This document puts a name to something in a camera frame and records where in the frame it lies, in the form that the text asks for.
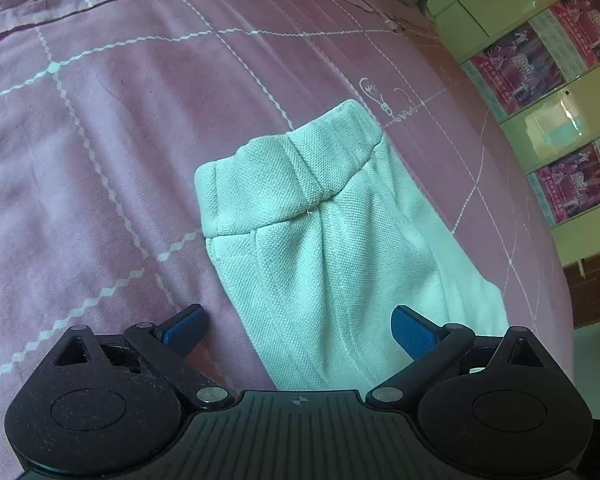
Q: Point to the cream glossy wardrobe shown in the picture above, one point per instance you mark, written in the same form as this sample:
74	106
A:
555	120

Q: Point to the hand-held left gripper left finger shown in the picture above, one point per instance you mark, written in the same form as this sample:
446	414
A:
185	331

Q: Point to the brown wooden door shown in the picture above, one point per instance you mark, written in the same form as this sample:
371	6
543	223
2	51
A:
597	290

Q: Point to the white pants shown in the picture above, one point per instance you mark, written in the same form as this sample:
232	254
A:
330	240

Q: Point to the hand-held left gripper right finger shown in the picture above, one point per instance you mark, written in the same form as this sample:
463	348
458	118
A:
414	332

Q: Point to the pink checked bed sheet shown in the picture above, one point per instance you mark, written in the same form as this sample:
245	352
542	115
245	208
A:
105	160

